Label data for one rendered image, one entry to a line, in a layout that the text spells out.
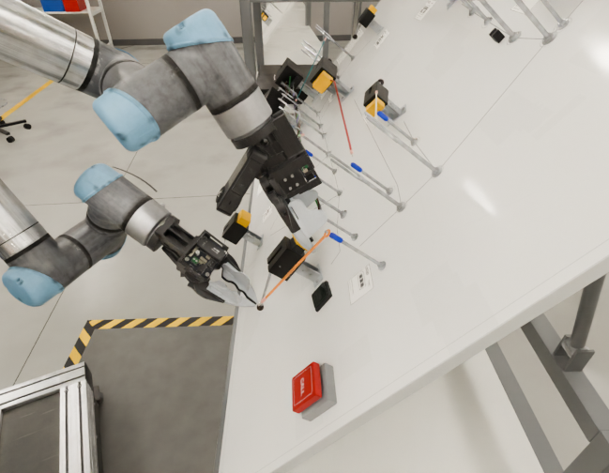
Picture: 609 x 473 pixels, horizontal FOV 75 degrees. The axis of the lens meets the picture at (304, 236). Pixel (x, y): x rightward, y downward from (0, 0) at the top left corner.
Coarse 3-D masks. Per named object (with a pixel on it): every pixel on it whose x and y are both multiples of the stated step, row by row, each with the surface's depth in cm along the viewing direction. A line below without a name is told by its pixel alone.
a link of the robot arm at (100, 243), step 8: (80, 224) 70; (88, 224) 70; (72, 232) 68; (80, 232) 69; (88, 232) 69; (96, 232) 70; (104, 232) 70; (112, 232) 71; (120, 232) 72; (80, 240) 68; (88, 240) 69; (96, 240) 70; (104, 240) 71; (112, 240) 72; (120, 240) 74; (88, 248) 68; (96, 248) 70; (104, 248) 71; (112, 248) 73; (120, 248) 77; (96, 256) 70; (104, 256) 73; (112, 256) 78
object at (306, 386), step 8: (304, 368) 55; (312, 368) 53; (296, 376) 55; (304, 376) 54; (312, 376) 52; (320, 376) 53; (296, 384) 54; (304, 384) 53; (312, 384) 51; (320, 384) 52; (296, 392) 53; (304, 392) 52; (312, 392) 50; (320, 392) 51; (296, 400) 53; (304, 400) 51; (312, 400) 51; (296, 408) 52; (304, 408) 52
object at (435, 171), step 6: (366, 114) 52; (372, 120) 51; (378, 126) 51; (384, 126) 53; (384, 132) 52; (390, 132) 54; (390, 138) 53; (396, 138) 53; (402, 144) 54; (408, 150) 55; (414, 156) 55; (420, 156) 55; (426, 162) 56; (432, 168) 56; (438, 168) 57; (432, 174) 58; (438, 174) 56
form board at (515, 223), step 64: (384, 0) 120; (448, 0) 82; (512, 0) 62; (576, 0) 50; (384, 64) 95; (448, 64) 70; (512, 64) 55; (576, 64) 45; (448, 128) 60; (512, 128) 49; (576, 128) 41; (256, 192) 135; (320, 192) 89; (448, 192) 53; (512, 192) 44; (576, 192) 38; (256, 256) 103; (320, 256) 74; (384, 256) 58; (448, 256) 47; (512, 256) 40; (576, 256) 35; (256, 320) 84; (320, 320) 64; (384, 320) 51; (448, 320) 43; (512, 320) 37; (256, 384) 71; (384, 384) 46; (256, 448) 61; (320, 448) 51
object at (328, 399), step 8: (320, 368) 55; (328, 368) 54; (328, 376) 53; (328, 384) 52; (328, 392) 51; (320, 400) 51; (328, 400) 50; (336, 400) 51; (312, 408) 52; (320, 408) 51; (328, 408) 51; (304, 416) 53; (312, 416) 52
